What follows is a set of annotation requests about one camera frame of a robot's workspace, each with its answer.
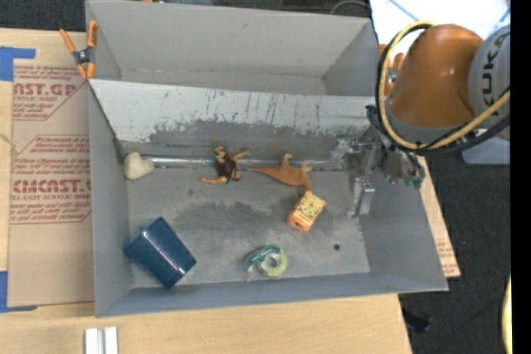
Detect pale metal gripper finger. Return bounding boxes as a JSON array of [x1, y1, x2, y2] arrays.
[[358, 177, 378, 216], [346, 177, 363, 219]]

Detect orange toy clock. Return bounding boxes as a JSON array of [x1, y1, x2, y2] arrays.
[[286, 191, 327, 232]]

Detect orange toy dinosaur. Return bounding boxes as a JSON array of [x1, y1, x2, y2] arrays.
[[247, 153, 314, 193]]

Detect grey metal bin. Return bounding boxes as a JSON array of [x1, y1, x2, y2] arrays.
[[85, 0, 451, 318]]

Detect green tape dispenser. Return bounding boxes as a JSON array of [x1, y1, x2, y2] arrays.
[[243, 244, 289, 280]]

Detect brown toy lion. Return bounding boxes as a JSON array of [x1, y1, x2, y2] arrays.
[[200, 144, 252, 186]]

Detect blue plastic cup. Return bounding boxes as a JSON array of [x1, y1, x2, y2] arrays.
[[123, 216, 197, 290]]

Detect cream heart-shaped toy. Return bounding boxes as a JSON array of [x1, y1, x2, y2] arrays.
[[124, 152, 156, 182]]

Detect brown cardboard board, red print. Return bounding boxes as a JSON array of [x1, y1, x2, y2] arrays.
[[0, 27, 462, 310]]

